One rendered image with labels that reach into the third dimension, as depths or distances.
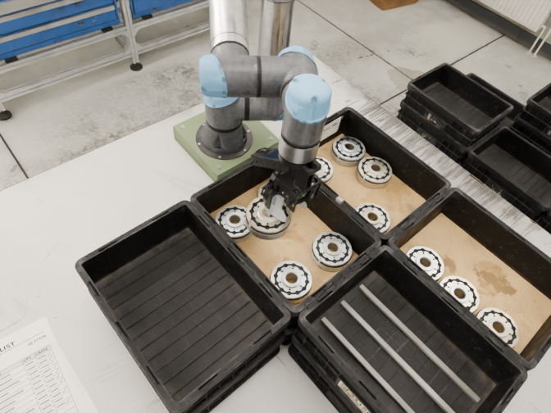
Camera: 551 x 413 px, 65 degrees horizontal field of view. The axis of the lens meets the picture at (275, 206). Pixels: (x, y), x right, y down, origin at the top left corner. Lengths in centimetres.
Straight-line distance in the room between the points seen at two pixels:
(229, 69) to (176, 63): 230
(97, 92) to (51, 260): 174
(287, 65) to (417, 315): 67
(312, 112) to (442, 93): 168
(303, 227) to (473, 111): 137
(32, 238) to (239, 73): 85
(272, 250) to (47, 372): 61
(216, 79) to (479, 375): 86
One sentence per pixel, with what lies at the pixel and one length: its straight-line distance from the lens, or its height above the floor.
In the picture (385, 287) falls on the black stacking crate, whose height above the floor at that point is 83.
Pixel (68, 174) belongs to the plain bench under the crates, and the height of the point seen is 70.
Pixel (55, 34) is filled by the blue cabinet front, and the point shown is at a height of 37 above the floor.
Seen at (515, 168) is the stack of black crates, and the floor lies 38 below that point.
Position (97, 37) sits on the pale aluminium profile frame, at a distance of 285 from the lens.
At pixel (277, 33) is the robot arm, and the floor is 117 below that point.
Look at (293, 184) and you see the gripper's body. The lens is 86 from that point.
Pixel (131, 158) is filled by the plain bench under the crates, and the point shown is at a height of 70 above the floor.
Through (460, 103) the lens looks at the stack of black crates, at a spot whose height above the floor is 49.
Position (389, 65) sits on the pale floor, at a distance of 333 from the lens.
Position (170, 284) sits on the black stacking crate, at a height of 83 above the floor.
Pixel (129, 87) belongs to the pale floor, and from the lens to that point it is 293.
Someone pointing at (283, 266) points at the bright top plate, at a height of 86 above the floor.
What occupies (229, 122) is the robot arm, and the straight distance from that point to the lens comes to 134.
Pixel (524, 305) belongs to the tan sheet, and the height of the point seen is 83.
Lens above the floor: 180
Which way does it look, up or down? 53 degrees down
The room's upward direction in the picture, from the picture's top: 9 degrees clockwise
